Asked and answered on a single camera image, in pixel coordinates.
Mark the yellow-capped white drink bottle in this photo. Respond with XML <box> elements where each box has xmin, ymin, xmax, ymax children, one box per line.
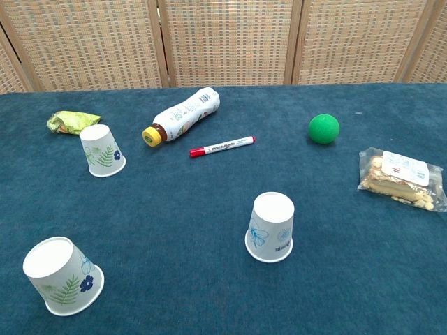
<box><xmin>142</xmin><ymin>87</ymin><xmax>221</xmax><ymax>148</ymax></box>

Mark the green ball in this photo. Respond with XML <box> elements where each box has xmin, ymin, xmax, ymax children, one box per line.
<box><xmin>307</xmin><ymin>113</ymin><xmax>341</xmax><ymax>145</ymax></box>

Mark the blue table cloth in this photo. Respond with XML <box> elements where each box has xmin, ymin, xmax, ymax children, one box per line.
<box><xmin>0</xmin><ymin>82</ymin><xmax>447</xmax><ymax>335</ymax></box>

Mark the crumpled green snack wrapper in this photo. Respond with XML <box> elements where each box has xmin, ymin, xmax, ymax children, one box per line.
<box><xmin>46</xmin><ymin>110</ymin><xmax>103</xmax><ymax>136</ymax></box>

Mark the red whiteboard marker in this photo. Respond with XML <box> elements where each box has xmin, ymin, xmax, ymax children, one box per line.
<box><xmin>189</xmin><ymin>135</ymin><xmax>256</xmax><ymax>158</ymax></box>

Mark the white floral paper cup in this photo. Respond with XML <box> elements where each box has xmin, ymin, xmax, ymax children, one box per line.
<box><xmin>79</xmin><ymin>124</ymin><xmax>127</xmax><ymax>178</ymax></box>
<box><xmin>244</xmin><ymin>191</ymin><xmax>295</xmax><ymax>264</ymax></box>
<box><xmin>22</xmin><ymin>236</ymin><xmax>105</xmax><ymax>317</ymax></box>

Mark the clear bag of pastry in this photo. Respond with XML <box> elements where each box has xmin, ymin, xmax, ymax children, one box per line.
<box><xmin>357</xmin><ymin>147</ymin><xmax>447</xmax><ymax>213</ymax></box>

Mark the woven rattan folding screen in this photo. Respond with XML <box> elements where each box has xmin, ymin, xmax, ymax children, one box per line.
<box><xmin>0</xmin><ymin>0</ymin><xmax>447</xmax><ymax>94</ymax></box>

